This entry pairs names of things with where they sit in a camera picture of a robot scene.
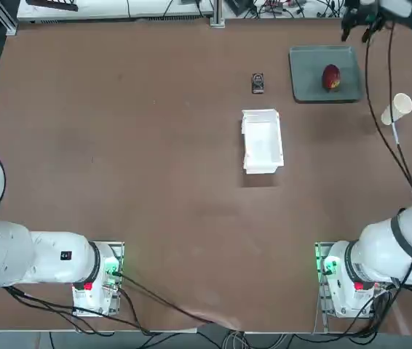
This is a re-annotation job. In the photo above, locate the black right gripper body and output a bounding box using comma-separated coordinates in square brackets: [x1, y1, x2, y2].
[343, 0, 385, 23]

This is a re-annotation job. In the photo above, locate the red apple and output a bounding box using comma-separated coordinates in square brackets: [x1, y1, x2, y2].
[321, 63, 341, 92]

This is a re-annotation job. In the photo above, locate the gray tray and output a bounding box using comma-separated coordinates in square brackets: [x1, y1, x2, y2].
[288, 44, 364, 103]

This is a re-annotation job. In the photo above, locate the small black printed box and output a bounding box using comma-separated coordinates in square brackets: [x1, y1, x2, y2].
[251, 72, 266, 95]

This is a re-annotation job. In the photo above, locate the white plastic box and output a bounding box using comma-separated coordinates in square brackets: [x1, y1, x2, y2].
[241, 108, 285, 175]

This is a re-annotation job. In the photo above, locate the white paper cup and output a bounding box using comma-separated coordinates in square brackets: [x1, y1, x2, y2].
[380, 92, 412, 126]

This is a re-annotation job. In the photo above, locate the black ribbed rack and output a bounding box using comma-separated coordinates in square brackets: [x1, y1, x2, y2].
[26, 0, 79, 12]

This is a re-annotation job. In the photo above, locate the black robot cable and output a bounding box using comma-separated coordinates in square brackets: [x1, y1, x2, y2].
[365, 35, 412, 200]

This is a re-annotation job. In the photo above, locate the black cable with white label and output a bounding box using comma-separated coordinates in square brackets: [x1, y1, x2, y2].
[387, 20, 412, 199]

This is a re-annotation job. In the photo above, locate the aluminium profile post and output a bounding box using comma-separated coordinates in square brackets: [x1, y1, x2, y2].
[210, 0, 226, 27]

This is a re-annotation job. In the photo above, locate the black base power cable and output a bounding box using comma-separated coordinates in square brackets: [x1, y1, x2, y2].
[113, 271, 217, 324]

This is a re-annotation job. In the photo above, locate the black base cable bundle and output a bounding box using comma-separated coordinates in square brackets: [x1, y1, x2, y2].
[4, 286, 151, 334]

